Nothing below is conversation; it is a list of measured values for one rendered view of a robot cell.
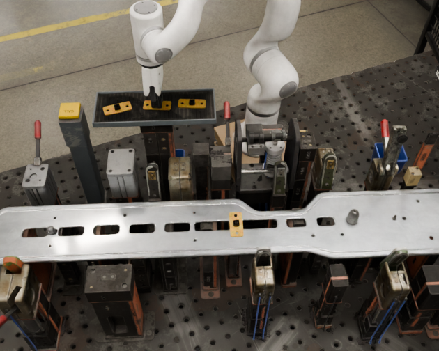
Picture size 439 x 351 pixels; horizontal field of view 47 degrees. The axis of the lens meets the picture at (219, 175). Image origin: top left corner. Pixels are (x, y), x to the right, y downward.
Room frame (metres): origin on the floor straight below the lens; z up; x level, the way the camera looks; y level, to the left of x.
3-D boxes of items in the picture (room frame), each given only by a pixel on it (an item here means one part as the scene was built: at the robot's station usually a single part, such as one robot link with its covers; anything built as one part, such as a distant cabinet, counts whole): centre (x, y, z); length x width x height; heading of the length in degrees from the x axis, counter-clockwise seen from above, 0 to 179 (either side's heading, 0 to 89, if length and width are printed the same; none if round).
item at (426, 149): (1.00, -0.61, 0.95); 0.03 x 0.01 x 0.50; 93
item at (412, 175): (0.97, -0.59, 0.88); 0.04 x 0.04 x 0.36; 3
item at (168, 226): (0.80, 0.16, 0.84); 0.13 x 0.11 x 0.29; 3
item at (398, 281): (0.63, -0.47, 0.87); 0.12 x 0.09 x 0.35; 3
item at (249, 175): (1.03, -0.14, 0.94); 0.18 x 0.13 x 0.49; 93
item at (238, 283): (0.83, -0.05, 0.84); 0.13 x 0.05 x 0.29; 3
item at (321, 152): (1.02, -0.33, 0.88); 0.11 x 0.09 x 0.37; 3
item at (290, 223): (0.83, -0.23, 0.84); 0.12 x 0.05 x 0.29; 3
